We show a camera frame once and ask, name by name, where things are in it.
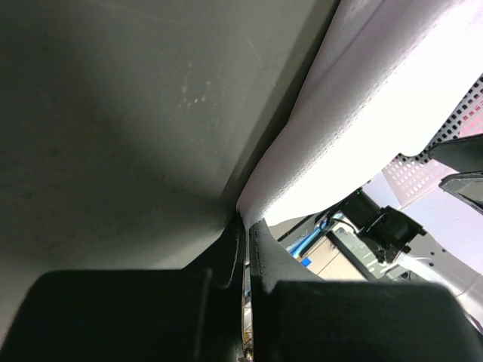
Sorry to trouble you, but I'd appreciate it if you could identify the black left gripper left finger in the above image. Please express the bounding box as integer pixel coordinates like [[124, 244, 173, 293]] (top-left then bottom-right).
[[1, 217, 245, 361]]

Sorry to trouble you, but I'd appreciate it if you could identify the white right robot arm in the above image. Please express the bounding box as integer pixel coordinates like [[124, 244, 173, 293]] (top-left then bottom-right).
[[271, 131, 482, 326]]

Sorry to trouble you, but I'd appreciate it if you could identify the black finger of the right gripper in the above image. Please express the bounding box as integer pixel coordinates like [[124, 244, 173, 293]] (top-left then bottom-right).
[[438, 171, 483, 214], [429, 133, 483, 175]]

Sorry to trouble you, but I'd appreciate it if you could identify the white plastic laundry basket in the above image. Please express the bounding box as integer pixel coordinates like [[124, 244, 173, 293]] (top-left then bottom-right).
[[382, 77, 482, 207]]

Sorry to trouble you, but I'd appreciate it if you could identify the white t shirt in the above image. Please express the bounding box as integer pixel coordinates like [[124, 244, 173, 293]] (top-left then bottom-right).
[[237, 1, 482, 227]]

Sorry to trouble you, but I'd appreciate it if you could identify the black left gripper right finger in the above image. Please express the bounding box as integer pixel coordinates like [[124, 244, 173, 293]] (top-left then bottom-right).
[[248, 222, 482, 361]]

